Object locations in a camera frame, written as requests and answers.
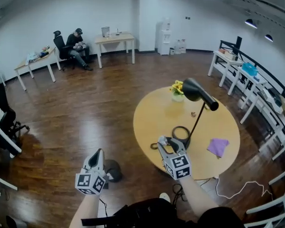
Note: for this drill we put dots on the white desk frame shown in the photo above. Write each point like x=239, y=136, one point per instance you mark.
x=4, y=141

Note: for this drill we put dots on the person's black clothing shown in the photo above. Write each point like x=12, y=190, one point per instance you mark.
x=156, y=215

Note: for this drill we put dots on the person's left forearm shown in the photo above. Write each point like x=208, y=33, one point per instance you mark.
x=84, y=210

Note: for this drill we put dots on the purple cloth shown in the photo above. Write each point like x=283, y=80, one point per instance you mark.
x=218, y=146

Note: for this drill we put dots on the black desk lamp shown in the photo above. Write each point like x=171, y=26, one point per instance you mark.
x=192, y=89

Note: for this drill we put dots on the black metal railing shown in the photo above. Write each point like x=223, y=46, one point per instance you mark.
x=263, y=66

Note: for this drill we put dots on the white plastic bag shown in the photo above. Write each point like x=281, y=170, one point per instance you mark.
x=31, y=57

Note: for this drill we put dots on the black office chair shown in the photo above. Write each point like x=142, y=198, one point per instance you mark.
x=59, y=45

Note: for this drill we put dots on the grey mesh bin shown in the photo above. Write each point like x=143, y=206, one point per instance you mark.
x=105, y=31

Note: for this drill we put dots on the white water dispenser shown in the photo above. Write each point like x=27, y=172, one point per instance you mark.
x=164, y=38

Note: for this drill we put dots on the person's white shoe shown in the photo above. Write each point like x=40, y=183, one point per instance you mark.
x=165, y=196

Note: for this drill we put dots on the small brown wrapper trash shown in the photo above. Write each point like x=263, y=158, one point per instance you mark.
x=193, y=114

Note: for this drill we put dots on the blue plastic box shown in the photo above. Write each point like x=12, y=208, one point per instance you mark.
x=249, y=68

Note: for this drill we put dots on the white paper trash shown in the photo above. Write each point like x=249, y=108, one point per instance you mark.
x=162, y=139

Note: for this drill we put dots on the yellow flowers in glass vase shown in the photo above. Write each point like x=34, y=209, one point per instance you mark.
x=177, y=90

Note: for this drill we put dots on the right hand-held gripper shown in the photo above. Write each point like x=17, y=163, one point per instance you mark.
x=178, y=166

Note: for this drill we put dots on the person's right forearm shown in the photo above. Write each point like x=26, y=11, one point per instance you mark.
x=196, y=196

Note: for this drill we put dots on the wall lamp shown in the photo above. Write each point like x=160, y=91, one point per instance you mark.
x=268, y=37
x=250, y=22

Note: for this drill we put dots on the long wooden desk white legs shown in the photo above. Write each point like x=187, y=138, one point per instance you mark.
x=38, y=62

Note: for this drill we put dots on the white side table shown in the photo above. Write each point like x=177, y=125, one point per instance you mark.
x=222, y=58

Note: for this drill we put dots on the black wheeled chair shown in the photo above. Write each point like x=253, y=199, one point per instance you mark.
x=4, y=113

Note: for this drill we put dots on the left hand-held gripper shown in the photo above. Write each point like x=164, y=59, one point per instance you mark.
x=90, y=182

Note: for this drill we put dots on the wooden boxes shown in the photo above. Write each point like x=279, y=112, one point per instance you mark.
x=228, y=53

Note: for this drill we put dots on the clear water bottles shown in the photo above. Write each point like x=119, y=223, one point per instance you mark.
x=180, y=46

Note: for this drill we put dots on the round wooden table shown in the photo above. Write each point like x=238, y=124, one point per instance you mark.
x=156, y=117

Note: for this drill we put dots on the white narrow table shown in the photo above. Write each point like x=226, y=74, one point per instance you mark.
x=250, y=79

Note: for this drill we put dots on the wooden desk with white legs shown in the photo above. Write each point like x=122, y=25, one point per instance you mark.
x=114, y=39

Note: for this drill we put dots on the dark round trash bin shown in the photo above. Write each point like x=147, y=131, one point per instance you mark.
x=114, y=171

